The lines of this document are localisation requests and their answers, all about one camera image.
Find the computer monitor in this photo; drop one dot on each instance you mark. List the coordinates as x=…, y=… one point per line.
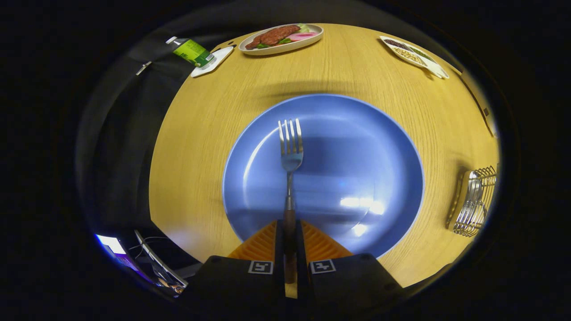
x=117, y=248

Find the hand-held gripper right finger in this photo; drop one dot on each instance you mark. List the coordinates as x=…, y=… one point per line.
x=300, y=245

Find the brown steak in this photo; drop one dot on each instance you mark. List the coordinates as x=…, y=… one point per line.
x=272, y=36

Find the silver metal clip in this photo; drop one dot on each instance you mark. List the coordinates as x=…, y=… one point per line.
x=143, y=68

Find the white divided bean dish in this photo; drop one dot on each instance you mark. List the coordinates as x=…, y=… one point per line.
x=412, y=55

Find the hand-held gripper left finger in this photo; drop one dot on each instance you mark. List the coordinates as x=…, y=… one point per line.
x=279, y=245

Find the green label plastic bottle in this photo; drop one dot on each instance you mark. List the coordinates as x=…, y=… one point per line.
x=192, y=51

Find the white square coaster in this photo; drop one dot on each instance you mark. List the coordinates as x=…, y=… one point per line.
x=218, y=60

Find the beige plate with garnish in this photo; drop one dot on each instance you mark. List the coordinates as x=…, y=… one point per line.
x=285, y=48

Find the white toaster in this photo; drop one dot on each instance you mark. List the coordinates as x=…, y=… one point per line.
x=489, y=116

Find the blue plate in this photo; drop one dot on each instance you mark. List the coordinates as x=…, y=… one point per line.
x=357, y=156

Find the laptop computer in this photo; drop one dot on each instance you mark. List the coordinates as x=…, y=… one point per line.
x=160, y=267

